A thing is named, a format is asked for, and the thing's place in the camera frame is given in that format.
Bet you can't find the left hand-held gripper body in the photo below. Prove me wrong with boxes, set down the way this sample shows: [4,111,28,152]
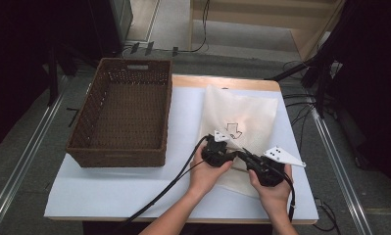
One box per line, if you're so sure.
[201,129,239,168]

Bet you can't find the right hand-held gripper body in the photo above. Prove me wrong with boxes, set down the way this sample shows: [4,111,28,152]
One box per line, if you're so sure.
[246,146,307,188]

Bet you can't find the white drawstring bag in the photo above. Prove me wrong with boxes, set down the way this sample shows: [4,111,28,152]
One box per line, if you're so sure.
[197,83,279,200]

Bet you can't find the brown woven basket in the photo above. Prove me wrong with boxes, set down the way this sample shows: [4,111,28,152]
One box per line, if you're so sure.
[65,57,173,168]

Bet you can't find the person's right hand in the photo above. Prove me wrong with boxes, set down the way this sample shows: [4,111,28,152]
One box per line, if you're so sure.
[248,163,294,213]

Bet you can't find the person's left hand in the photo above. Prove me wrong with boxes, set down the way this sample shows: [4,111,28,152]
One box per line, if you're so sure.
[187,141,235,198]

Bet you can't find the black metal stand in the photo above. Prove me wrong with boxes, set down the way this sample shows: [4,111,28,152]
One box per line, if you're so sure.
[264,48,336,119]

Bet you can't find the wooden shelf unit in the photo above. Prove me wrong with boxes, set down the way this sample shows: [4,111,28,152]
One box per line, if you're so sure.
[188,0,347,62]

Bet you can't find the dark curtain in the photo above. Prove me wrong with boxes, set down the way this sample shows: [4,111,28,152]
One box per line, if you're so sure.
[324,0,391,200]
[0,0,114,155]

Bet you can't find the grey cabinet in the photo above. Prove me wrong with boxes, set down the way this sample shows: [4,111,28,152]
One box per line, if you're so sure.
[109,0,134,45]

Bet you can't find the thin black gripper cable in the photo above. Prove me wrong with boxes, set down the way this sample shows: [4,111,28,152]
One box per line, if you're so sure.
[271,164,297,223]

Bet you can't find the thick black gripper cable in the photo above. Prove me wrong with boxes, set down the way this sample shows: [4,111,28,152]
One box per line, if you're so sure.
[113,134,213,235]

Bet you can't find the black floor cables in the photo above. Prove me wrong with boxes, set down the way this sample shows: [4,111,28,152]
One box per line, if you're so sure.
[281,92,318,155]

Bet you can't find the black floor cable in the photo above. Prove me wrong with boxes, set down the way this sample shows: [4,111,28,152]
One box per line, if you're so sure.
[313,197,343,235]

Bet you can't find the metal floor rail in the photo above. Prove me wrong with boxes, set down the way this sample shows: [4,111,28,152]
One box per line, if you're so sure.
[0,92,71,235]
[310,107,374,235]

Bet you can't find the black hanging cable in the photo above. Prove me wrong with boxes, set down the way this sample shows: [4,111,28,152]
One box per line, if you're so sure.
[177,0,212,54]

